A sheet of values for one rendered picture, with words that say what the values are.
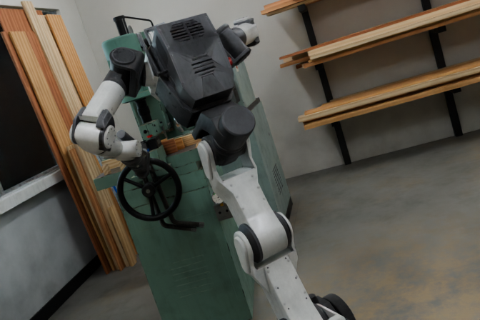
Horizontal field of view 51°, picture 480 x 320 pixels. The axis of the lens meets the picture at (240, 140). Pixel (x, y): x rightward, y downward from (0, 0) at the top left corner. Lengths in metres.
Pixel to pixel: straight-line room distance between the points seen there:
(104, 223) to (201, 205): 1.62
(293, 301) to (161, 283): 0.96
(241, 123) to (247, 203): 0.30
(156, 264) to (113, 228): 1.42
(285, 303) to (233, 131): 0.62
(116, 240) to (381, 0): 2.99
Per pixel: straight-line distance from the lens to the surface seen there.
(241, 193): 1.75
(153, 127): 2.48
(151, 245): 2.52
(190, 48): 1.73
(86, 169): 3.86
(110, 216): 3.93
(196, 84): 1.70
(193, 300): 2.60
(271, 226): 1.73
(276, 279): 1.78
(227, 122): 1.59
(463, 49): 4.81
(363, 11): 4.68
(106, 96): 1.72
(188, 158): 2.36
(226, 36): 1.97
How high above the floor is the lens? 1.23
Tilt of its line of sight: 9 degrees down
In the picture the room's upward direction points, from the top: 18 degrees counter-clockwise
